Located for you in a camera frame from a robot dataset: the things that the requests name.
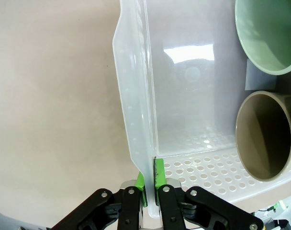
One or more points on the green ceramic mug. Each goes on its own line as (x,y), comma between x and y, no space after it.
(267,36)

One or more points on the white perforated plastic basket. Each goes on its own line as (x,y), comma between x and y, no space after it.
(195,107)

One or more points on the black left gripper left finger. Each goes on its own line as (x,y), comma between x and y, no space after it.
(130,206)

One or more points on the beige ceramic mug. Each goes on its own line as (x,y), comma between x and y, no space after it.
(253,119)

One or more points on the white robot base equipment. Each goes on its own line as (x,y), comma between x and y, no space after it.
(289,215)

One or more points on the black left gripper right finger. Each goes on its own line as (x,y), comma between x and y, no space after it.
(174,206)

